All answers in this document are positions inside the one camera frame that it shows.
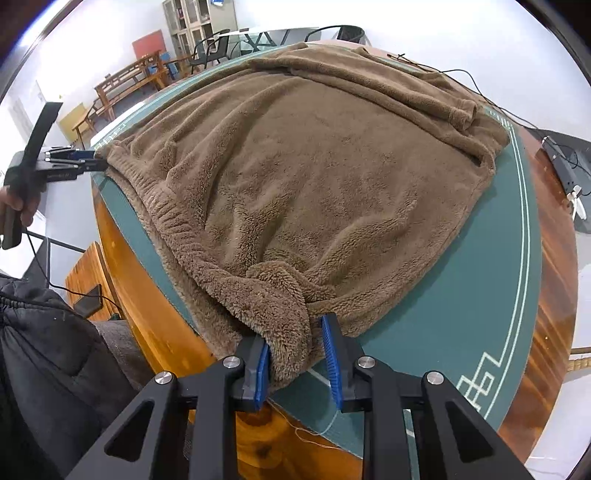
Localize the black padded jacket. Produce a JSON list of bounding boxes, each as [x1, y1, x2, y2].
[[0, 272, 139, 480]]

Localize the grey glass-door cabinet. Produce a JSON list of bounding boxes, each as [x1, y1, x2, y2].
[[162, 0, 239, 52]]

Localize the person's left hand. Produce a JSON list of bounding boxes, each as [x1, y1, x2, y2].
[[0, 186, 38, 241]]

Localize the glass top table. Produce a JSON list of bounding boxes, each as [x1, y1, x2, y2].
[[217, 28, 324, 51]]

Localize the red board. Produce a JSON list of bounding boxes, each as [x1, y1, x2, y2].
[[132, 30, 167, 59]]

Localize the round wooden table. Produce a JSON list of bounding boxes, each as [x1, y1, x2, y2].
[[92, 42, 580, 480]]

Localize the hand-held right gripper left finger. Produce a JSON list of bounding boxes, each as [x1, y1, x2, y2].
[[65, 335, 273, 480]]

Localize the black flat device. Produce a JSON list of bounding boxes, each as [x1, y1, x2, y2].
[[540, 135, 591, 198]]

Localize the brown fleece sweater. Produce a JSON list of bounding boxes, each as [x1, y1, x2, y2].
[[95, 41, 511, 388]]

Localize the black phone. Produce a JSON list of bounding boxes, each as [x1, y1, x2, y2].
[[74, 283, 103, 315]]

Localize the green table mat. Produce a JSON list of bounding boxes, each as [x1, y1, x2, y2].
[[90, 46, 543, 460]]

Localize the thin black cable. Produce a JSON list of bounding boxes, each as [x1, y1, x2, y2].
[[389, 53, 591, 171]]

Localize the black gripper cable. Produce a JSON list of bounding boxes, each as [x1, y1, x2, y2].
[[24, 230, 122, 320]]

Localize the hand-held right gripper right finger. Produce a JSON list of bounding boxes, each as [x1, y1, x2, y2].
[[321, 312, 536, 480]]

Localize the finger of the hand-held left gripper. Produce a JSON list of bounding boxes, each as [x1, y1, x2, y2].
[[46, 146, 100, 162], [46, 158, 109, 174]]

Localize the small wooden stool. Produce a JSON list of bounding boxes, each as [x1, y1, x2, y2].
[[64, 240, 122, 322]]

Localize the long wooden bench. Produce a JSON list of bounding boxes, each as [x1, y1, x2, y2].
[[85, 85, 139, 123], [95, 51, 169, 100]]

